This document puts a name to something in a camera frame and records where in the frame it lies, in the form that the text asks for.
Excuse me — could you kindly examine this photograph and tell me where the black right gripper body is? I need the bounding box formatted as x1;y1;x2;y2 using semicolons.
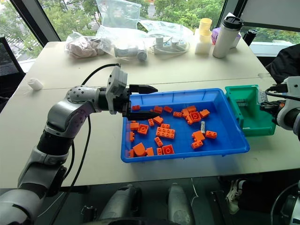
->
270;100;286;115

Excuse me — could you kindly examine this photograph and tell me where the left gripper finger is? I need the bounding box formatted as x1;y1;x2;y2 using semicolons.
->
129;84;158;95
127;111;163;121

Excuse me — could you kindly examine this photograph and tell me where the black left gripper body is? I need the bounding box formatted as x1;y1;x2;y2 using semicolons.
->
112;88;132;118

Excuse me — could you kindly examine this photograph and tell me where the green plastic bin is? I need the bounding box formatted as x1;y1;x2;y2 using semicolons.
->
224;84;277;137

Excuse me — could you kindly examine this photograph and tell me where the blue plastic bin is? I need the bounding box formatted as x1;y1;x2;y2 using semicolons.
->
120;88;250;164

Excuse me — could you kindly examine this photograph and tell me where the orange brick with round hole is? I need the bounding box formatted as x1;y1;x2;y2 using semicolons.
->
188;112;201;123
137;124;150;135
162;144;175;155

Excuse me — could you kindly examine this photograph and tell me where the flat orange eight-stud brick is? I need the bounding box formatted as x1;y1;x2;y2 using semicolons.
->
156;127;176;140

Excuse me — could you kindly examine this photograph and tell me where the orange sloped toy brick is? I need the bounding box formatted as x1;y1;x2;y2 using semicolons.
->
192;130;206;142
132;142;147;158

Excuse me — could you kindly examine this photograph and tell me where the black jacket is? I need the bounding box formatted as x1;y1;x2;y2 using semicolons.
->
264;43;300;85

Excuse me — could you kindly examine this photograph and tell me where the plastic bag with white cylinders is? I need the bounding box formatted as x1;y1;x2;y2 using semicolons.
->
96;24;151;62

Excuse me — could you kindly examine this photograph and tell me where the plastic bag with white adapters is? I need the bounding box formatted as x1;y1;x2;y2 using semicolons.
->
138;19;195;56

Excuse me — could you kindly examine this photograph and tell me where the black bottle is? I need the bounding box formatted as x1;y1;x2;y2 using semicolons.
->
242;29;258;46

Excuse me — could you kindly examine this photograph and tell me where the plastic bag with pink cloth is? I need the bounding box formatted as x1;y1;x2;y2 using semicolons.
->
65;31;106;59

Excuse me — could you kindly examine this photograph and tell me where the cream plastic bottle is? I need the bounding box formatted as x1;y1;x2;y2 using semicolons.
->
194;29;212;55

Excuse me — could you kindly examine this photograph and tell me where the white travel mug black lid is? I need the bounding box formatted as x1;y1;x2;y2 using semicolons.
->
212;15;245;59

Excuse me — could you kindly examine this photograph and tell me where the empty clear plastic bag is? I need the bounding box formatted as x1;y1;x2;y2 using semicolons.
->
95;0;143;30

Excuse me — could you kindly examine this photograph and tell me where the purple plastic container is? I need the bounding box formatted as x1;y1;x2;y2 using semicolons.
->
211;27;242;49

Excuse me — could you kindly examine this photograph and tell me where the pale yellow plastic cup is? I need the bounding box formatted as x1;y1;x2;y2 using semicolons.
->
198;18;213;37

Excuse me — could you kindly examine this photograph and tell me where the small white plastic cap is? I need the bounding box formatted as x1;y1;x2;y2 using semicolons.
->
28;77;44;90

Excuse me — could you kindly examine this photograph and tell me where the dark rounded grey shape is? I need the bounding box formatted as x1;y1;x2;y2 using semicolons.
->
167;182;195;225
97;184;143;223

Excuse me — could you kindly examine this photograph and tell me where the white and black shoe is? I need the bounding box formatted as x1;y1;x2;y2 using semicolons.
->
225;179;247;215

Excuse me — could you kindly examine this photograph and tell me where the black mesh chair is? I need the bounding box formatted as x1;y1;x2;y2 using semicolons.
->
0;35;27;100

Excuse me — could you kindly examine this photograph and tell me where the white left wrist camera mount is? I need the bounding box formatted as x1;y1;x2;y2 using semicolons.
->
105;66;128;115

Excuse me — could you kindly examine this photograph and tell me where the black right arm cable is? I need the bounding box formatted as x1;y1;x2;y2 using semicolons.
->
264;83;300;102

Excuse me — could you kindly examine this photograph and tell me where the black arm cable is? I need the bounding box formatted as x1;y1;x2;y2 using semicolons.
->
48;63;121;225
264;83;300;102

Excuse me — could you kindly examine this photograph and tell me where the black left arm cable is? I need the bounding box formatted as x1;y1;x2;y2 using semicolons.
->
48;63;121;225

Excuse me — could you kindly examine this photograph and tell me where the thin white cord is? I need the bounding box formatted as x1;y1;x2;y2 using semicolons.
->
190;178;198;213

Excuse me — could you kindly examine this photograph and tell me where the black window frame post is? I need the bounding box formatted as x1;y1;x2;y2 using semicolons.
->
10;0;62;49
220;0;248;26

